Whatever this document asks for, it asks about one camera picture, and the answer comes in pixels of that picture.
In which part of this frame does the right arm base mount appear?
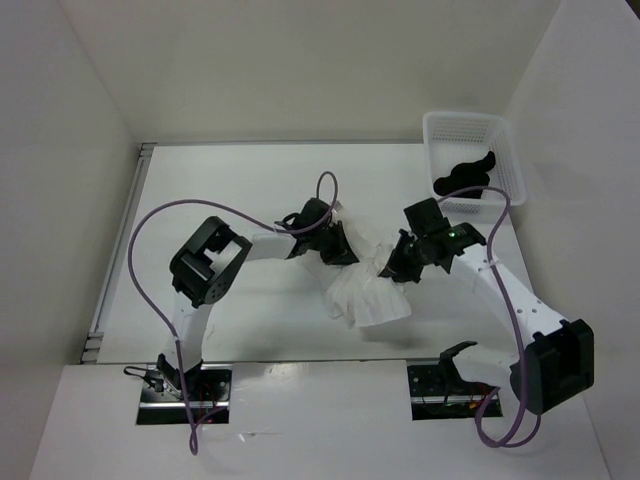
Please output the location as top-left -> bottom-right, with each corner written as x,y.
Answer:
407,361 -> 494,421

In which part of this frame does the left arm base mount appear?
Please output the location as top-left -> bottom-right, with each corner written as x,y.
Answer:
123,364 -> 232,426

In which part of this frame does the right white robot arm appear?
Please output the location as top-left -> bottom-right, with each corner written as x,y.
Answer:
381,222 -> 595,415

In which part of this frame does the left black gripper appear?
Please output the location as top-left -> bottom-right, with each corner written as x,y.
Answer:
308,220 -> 358,265

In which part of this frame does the black folded skirt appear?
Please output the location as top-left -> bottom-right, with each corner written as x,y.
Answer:
433,151 -> 496,196

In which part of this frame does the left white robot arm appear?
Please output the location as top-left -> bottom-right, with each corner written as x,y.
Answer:
156,198 -> 358,400

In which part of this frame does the white skirt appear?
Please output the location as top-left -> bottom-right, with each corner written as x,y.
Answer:
297,209 -> 412,328

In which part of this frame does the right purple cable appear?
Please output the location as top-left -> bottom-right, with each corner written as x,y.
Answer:
434,186 -> 543,448

